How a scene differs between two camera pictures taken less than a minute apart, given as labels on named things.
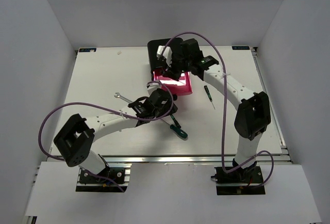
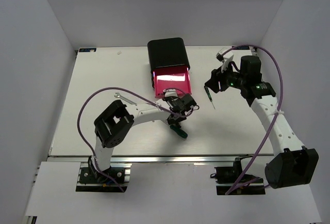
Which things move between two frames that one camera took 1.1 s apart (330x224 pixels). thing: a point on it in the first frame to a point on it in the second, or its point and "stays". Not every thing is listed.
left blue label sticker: x=91 y=50 stays
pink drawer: x=180 y=87 stays
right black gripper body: x=177 y=66 to x=234 y=79
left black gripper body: x=164 y=110 to x=179 y=120
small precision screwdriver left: x=207 y=90 stays
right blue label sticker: x=241 y=47 stays
